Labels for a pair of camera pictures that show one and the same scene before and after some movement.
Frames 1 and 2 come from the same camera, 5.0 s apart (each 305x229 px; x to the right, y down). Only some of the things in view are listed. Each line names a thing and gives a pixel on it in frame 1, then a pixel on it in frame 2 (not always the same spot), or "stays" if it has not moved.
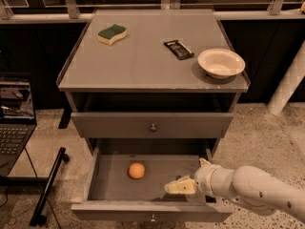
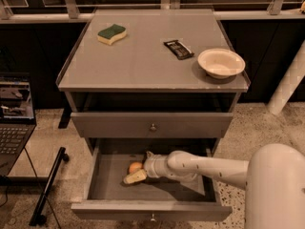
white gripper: [204, 178] → [152, 165]
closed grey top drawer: [152, 125] stays
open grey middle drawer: [128, 177] stays
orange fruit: [136, 171] stays
